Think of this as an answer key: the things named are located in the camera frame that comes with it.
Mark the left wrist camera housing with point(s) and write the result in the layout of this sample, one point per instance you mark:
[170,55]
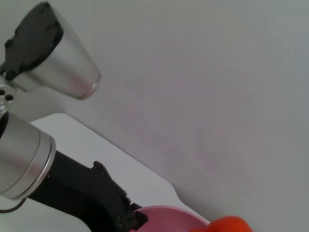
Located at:
[53,55]

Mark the orange toy fruit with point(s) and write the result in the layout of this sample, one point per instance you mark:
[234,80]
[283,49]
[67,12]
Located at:
[227,224]

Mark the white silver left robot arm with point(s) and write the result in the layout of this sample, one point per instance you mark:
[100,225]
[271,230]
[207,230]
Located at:
[21,149]

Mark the pink plastic bowl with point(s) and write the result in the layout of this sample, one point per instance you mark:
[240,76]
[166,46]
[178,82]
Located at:
[169,217]

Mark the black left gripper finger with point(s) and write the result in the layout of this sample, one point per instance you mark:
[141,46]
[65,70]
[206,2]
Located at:
[142,219]

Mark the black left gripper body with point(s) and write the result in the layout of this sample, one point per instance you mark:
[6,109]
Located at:
[84,193]

